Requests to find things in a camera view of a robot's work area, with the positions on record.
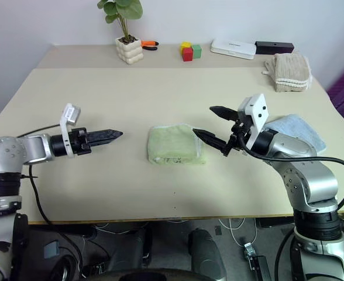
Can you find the small metal bracket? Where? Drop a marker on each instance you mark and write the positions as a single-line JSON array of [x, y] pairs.
[[249, 251]]

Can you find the long black box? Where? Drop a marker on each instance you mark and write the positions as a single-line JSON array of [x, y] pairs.
[[274, 47]]

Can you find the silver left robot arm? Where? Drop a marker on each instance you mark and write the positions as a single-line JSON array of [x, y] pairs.
[[34, 147]]

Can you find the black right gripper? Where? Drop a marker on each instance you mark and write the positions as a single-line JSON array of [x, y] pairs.
[[243, 127]]

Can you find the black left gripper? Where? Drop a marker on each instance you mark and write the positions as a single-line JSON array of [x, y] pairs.
[[79, 143]]

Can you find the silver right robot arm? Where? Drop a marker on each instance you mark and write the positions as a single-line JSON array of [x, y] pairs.
[[318, 178]]

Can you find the green cube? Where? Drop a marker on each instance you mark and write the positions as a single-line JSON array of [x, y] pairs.
[[196, 51]]

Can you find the yellow cube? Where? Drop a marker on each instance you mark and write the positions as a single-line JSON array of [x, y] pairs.
[[185, 45]]

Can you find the red cube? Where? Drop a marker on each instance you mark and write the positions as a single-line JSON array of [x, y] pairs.
[[187, 55]]

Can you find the green plant in white pot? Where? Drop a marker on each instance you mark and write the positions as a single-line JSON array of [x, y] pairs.
[[128, 52]]

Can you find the flat white box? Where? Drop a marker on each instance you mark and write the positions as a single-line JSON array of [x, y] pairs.
[[232, 48]]

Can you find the light green towel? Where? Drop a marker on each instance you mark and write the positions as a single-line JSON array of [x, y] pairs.
[[172, 143]]

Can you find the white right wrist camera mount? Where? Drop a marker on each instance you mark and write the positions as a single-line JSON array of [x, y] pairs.
[[258, 112]]

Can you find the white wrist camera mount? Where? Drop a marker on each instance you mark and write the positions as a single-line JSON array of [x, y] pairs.
[[71, 114], [258, 112]]

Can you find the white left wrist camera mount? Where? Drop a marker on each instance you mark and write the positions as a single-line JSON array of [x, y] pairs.
[[71, 114]]

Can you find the folded light blue towel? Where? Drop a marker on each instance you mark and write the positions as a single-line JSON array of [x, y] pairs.
[[300, 128]]

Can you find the folded beige towel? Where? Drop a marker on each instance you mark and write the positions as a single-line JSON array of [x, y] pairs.
[[289, 71]]

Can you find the dark rounded shape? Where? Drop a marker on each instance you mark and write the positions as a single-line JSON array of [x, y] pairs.
[[204, 251]]

